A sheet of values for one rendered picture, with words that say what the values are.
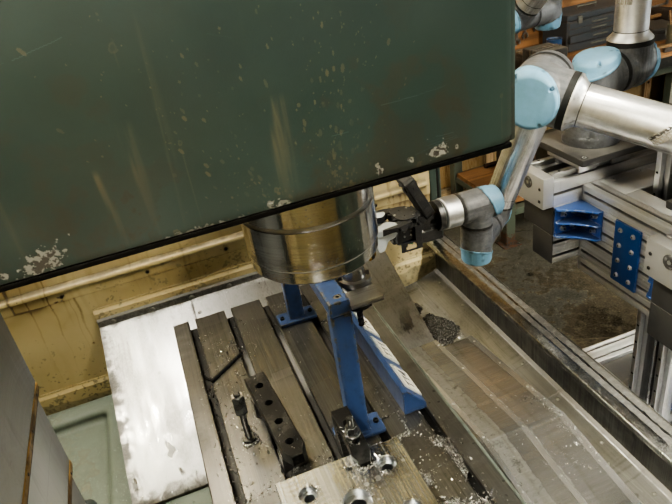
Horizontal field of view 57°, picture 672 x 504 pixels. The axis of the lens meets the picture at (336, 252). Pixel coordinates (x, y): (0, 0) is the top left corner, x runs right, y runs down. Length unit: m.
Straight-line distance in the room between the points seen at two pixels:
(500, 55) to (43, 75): 0.40
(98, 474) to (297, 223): 1.34
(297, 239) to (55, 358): 1.42
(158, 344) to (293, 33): 1.41
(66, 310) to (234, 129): 1.42
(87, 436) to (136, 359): 0.29
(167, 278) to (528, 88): 1.14
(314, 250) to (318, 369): 0.81
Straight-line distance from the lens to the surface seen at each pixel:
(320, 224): 0.66
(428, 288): 2.10
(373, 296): 1.10
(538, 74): 1.27
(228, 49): 0.54
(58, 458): 1.14
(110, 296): 1.90
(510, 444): 1.46
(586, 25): 3.92
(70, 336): 1.96
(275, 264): 0.69
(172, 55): 0.53
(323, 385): 1.41
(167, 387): 1.79
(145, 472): 1.71
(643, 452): 1.54
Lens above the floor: 1.84
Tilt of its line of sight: 30 degrees down
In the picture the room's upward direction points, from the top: 9 degrees counter-clockwise
